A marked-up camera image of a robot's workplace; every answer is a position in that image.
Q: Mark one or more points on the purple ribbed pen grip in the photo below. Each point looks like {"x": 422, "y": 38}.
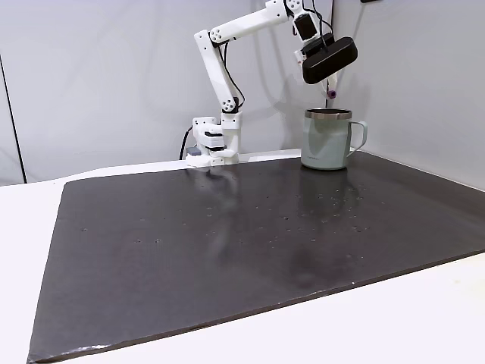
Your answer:
{"x": 332, "y": 94}

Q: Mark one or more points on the black oval camera box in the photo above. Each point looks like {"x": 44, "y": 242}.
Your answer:
{"x": 329, "y": 60}

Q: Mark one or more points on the black rubber mat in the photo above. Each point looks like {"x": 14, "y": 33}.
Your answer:
{"x": 242, "y": 258}

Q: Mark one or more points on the pale green steel mug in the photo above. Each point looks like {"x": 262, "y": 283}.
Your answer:
{"x": 326, "y": 140}

